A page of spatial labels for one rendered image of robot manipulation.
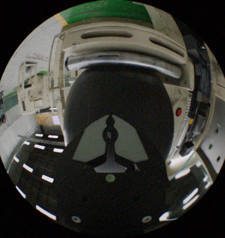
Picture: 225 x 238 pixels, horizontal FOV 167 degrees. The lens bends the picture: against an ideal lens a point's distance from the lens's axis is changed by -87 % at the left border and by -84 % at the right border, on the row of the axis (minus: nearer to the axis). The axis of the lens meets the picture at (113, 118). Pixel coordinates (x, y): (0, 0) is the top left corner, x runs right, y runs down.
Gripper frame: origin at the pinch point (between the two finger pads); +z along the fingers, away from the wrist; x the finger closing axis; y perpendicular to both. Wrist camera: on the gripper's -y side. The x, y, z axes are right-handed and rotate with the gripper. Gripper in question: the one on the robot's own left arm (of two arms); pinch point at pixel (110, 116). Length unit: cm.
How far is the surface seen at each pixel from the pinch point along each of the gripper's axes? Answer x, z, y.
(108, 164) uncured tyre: -0.5, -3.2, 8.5
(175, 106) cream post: 28.2, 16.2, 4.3
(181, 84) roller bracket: 22.5, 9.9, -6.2
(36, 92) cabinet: -361, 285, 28
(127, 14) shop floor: 18, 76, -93
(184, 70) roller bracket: 22.5, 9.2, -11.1
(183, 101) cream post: 33.6, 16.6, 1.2
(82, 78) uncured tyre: -6.4, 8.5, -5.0
